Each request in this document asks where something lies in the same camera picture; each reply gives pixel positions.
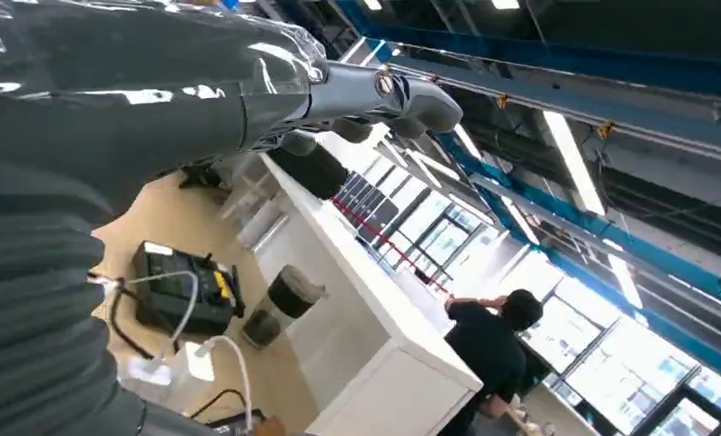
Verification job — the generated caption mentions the black device with yellow part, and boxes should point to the black device with yellow part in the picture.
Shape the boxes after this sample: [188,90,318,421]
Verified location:
[130,240,246,337]

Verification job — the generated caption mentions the white cable with plug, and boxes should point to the white cable with plug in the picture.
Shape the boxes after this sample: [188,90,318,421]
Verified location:
[194,335,254,434]

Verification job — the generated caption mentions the clear jar with dark lid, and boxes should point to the clear jar with dark lid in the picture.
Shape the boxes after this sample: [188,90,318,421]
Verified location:
[242,264,328,351]

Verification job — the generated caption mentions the white cabinet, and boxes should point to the white cabinet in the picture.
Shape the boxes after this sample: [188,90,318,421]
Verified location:
[254,129,484,436]

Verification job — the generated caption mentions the person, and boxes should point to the person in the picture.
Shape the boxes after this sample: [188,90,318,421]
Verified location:
[437,288,545,436]

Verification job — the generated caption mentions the black cable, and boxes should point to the black cable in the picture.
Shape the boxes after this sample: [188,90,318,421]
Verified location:
[189,389,249,422]
[108,287,157,362]

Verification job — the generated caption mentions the blue ceiling beam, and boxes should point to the blue ceiling beam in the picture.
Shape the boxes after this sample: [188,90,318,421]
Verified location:
[336,0,721,101]
[435,131,721,386]

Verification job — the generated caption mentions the thin white cable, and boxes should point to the thin white cable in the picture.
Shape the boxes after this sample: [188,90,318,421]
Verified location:
[89,271,201,368]

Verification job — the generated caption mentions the grey ceiling rail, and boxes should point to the grey ceiling rail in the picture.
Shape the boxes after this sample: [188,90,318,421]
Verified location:
[390,54,721,166]

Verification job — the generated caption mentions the white power adapter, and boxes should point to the white power adapter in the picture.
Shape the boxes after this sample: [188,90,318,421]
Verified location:
[124,356,174,388]

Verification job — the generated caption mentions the red rope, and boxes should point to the red rope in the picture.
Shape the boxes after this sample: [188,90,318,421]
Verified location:
[331,198,452,295]

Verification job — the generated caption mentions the short ceiling light strip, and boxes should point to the short ceiling light strip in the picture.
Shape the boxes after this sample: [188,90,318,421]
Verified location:
[606,253,646,309]

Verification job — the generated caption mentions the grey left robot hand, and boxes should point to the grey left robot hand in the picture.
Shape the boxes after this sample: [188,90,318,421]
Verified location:
[0,0,464,227]

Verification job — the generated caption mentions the row of dark panels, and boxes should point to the row of dark panels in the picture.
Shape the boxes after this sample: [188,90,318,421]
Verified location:
[333,171,400,245]

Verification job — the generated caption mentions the glass window wall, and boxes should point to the glass window wall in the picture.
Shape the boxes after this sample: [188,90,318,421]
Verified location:
[378,174,721,436]

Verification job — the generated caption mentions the long ceiling light strip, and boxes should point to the long ceiling light strip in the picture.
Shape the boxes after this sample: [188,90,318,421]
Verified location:
[540,110,607,216]

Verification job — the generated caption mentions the black round object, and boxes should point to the black round object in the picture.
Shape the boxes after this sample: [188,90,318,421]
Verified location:
[267,144,351,201]

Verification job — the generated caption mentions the clear plastic cover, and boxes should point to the clear plastic cover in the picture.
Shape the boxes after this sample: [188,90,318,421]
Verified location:
[0,0,331,104]

